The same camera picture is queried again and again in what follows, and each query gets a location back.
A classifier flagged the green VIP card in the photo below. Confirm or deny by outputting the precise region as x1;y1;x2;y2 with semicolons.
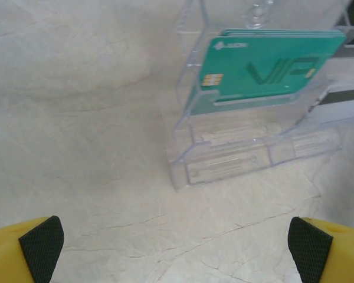
191;35;347;116
220;28;347;40

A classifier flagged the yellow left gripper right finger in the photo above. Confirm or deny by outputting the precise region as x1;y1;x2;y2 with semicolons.
288;216;354;283

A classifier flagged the clear acrylic card organizer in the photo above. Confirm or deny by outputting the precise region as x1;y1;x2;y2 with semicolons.
165;0;354;192

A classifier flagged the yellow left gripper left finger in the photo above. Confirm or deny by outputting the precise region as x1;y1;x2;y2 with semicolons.
0;216;64;283

